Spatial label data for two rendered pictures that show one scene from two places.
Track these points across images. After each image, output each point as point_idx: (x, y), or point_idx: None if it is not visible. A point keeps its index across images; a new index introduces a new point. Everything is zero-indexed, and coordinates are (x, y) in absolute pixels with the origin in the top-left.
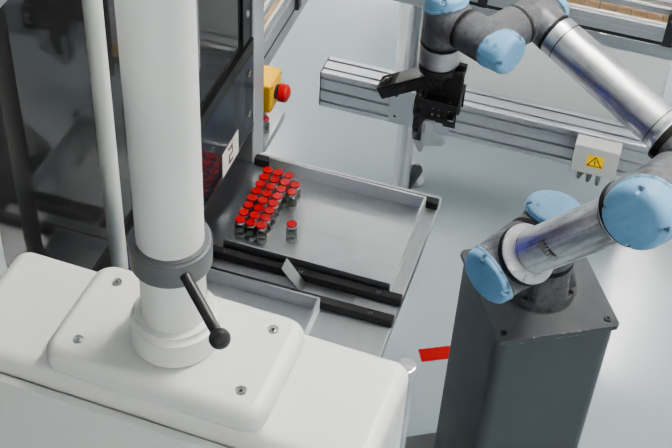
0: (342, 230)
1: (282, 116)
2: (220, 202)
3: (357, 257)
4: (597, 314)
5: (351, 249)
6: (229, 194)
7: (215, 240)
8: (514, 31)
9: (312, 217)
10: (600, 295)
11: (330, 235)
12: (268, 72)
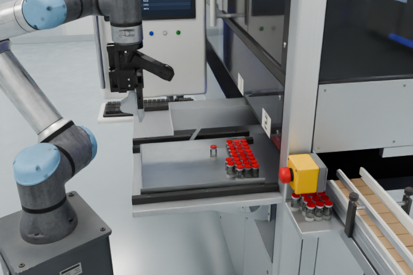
0: (188, 171)
1: (298, 229)
2: (271, 163)
3: (169, 162)
4: (4, 223)
5: (175, 164)
6: (271, 169)
7: (253, 148)
8: None
9: (211, 172)
10: (0, 235)
11: (193, 167)
12: (302, 163)
